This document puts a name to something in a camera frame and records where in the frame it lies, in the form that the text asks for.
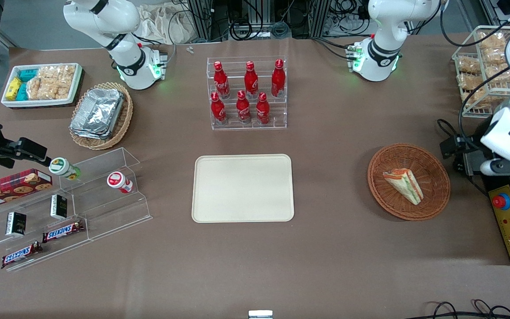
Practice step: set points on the red cola bottle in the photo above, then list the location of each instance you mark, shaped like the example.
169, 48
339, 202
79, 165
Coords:
222, 82
262, 110
243, 110
278, 79
251, 82
218, 110

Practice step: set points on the white cloth bag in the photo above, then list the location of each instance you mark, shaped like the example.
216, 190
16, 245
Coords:
162, 24

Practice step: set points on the aluminium foil tray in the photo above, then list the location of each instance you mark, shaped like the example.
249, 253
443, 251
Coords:
89, 135
98, 110

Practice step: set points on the clear acrylic bottle rack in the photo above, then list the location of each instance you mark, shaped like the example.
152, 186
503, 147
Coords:
246, 126

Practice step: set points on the green capped small bottle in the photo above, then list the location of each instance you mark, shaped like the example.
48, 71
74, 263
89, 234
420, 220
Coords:
62, 167

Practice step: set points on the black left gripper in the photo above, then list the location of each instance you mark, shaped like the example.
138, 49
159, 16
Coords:
468, 156

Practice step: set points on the white rectangular snack tray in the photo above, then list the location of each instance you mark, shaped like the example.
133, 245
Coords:
38, 103

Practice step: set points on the aluminium frame post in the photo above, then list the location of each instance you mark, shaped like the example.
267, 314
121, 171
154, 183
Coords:
199, 20
321, 17

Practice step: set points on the beige plastic tray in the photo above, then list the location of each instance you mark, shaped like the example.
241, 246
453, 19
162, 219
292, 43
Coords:
242, 188

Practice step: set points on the small black white box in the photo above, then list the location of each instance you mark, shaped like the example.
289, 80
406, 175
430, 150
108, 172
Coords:
59, 207
16, 223

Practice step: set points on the teal snack packet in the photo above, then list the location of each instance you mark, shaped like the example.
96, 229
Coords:
22, 92
28, 75

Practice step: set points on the clear rice cracker packet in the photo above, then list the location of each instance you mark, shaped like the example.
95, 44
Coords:
58, 73
56, 91
34, 88

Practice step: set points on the black countertop appliance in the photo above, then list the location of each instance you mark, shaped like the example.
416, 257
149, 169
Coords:
474, 165

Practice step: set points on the triangle sandwich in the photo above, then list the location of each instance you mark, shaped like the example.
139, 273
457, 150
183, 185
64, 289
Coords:
405, 184

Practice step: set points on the yellow snack packet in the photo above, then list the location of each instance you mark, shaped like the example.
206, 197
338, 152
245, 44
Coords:
13, 88

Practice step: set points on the red capped small bottle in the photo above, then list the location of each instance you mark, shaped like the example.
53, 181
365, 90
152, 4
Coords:
118, 181

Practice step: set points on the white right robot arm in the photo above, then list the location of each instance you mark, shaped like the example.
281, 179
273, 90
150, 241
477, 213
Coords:
126, 57

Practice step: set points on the round brown wicker basket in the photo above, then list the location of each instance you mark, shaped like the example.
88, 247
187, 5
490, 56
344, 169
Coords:
434, 195

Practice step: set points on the clear fried snack packet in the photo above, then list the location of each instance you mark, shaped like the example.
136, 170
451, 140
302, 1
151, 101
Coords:
478, 97
492, 40
496, 56
469, 81
468, 65
498, 73

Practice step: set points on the oval wicker basket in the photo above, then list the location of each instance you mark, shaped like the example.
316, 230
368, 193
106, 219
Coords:
124, 115

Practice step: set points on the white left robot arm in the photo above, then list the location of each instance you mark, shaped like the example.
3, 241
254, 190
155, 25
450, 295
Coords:
383, 44

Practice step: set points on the red emergency stop button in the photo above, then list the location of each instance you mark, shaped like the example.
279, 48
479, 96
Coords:
501, 201

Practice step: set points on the snickers chocolate bar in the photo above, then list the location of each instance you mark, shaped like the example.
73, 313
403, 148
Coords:
20, 254
62, 231

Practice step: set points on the clear acrylic stepped shelf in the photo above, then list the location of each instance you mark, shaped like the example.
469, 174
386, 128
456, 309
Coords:
104, 208

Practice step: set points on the red tartan cookie box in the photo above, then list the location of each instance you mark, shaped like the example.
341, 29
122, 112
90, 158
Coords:
13, 188

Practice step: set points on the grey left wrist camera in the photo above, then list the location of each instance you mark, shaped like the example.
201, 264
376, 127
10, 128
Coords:
503, 168

